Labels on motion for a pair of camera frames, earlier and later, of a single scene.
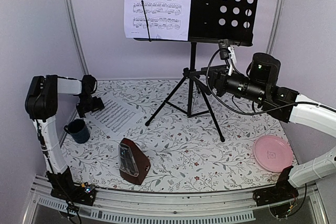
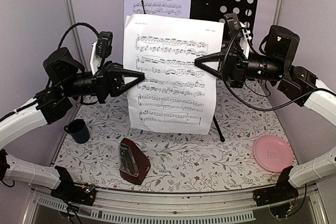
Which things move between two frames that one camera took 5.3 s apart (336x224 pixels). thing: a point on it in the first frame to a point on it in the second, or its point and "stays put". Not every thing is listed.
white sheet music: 117,114 to 176,96
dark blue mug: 79,130 stays put
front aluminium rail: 235,206 stays put
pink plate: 273,153 stays put
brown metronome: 134,163 stays put
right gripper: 213,73 to 236,64
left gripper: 82,110 to 109,80
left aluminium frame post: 70,9 stays put
